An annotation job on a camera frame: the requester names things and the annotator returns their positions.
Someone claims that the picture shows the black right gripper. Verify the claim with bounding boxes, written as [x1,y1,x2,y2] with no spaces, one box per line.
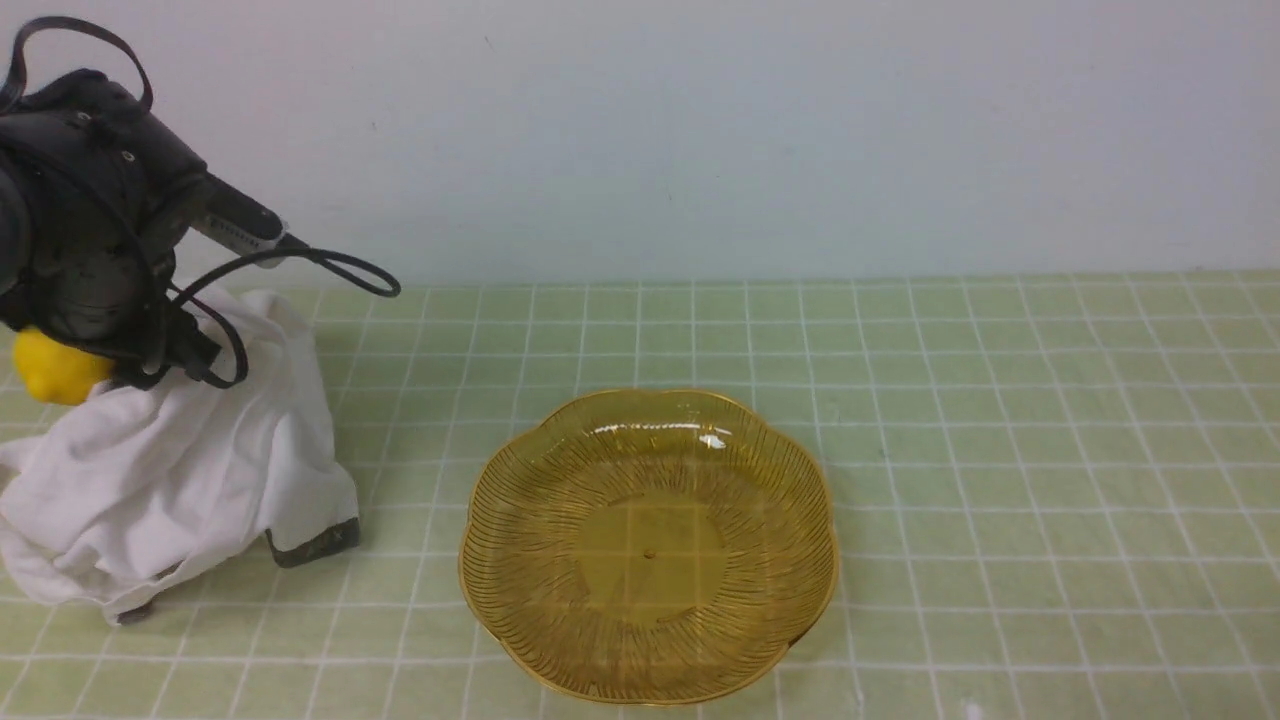
[3,70,220,389]

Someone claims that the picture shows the yellow lemon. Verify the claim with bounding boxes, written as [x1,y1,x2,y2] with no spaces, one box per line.
[13,327,115,407]

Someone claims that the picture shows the white cloth bag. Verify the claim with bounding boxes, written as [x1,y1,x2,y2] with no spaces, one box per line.
[1,287,361,624]

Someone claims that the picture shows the amber glass flower plate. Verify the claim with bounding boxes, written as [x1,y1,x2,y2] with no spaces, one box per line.
[458,388,840,706]

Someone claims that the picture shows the green checkered tablecloth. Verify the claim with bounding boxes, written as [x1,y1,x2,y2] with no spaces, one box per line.
[3,270,1279,719]

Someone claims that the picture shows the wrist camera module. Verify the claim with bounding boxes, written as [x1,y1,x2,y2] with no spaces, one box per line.
[191,174,307,269]

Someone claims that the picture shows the black cable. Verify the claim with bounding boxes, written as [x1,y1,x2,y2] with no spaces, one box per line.
[0,15,403,391]

